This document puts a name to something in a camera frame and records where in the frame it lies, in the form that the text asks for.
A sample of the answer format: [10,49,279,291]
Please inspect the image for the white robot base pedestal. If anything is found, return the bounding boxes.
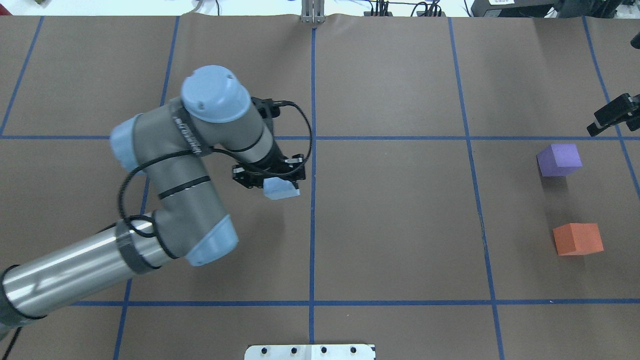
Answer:
[243,343,377,360]

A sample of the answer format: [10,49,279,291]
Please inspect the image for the black equipment box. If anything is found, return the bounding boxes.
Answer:
[466,0,639,19]

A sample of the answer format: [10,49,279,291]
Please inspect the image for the black background cables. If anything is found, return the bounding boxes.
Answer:
[362,0,447,18]

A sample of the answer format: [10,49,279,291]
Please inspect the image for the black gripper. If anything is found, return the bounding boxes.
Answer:
[231,96,307,189]

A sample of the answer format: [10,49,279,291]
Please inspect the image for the purple foam block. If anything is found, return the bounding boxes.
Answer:
[535,143,583,177]

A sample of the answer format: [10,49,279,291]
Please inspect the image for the grey metal camera post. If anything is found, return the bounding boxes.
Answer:
[300,0,326,24]

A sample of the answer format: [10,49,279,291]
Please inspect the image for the light blue foam block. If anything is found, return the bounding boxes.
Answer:
[262,177,301,201]

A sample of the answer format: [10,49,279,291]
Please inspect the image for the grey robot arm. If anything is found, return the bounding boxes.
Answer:
[1,64,313,337]

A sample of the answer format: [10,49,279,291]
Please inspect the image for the orange foam block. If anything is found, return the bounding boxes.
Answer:
[551,223,604,256]

